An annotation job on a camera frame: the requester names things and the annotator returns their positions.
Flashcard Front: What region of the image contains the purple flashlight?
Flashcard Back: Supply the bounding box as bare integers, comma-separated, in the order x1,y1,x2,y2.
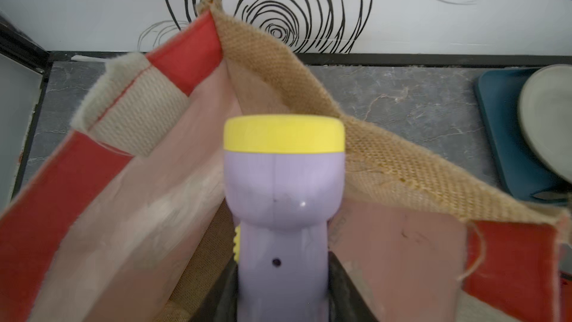
223,114,346,321

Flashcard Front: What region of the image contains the red jute tote bag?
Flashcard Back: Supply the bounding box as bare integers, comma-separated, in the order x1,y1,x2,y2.
1,0,571,321

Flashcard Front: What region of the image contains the grey round plate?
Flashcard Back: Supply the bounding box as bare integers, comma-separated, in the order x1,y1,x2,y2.
518,64,571,182

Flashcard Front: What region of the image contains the teal tray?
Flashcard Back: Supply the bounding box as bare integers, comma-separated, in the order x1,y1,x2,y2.
475,68,571,207

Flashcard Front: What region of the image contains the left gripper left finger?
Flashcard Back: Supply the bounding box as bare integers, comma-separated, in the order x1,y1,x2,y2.
189,259,238,322

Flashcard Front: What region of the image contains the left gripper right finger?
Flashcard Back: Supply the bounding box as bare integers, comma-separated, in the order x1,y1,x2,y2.
328,251,378,322

